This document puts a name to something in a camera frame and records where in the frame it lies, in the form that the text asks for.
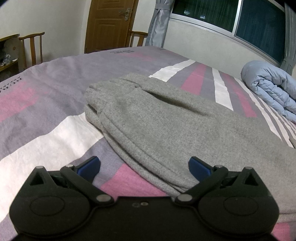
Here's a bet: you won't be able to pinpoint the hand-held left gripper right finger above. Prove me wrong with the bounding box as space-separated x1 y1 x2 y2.
175 157 260 205

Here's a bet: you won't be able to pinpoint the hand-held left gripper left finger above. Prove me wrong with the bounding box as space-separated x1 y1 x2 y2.
29 156 114 206

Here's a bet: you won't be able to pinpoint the grey pants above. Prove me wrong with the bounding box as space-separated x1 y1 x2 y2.
84 73 296 215

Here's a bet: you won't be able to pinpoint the striped pink grey bed sheet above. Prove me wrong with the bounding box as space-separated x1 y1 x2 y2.
0 46 296 241

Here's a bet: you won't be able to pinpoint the folded light blue quilt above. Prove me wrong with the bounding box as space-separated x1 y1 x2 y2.
240 60 296 124

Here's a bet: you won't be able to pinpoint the wooden chair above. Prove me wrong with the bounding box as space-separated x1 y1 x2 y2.
128 30 148 48
18 32 45 69

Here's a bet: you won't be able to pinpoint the cluttered wooden shelf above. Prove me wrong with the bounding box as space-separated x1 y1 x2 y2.
0 34 21 81

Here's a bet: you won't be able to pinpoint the brown wooden door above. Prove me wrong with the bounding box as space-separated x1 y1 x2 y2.
84 0 139 54

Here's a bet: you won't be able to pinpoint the tied grey curtain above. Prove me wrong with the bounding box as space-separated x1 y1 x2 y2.
145 0 175 48

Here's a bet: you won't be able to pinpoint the sliding glass window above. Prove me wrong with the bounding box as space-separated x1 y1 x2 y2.
170 0 287 67

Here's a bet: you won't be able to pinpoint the metal door handle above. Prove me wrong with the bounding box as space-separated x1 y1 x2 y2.
119 8 131 21

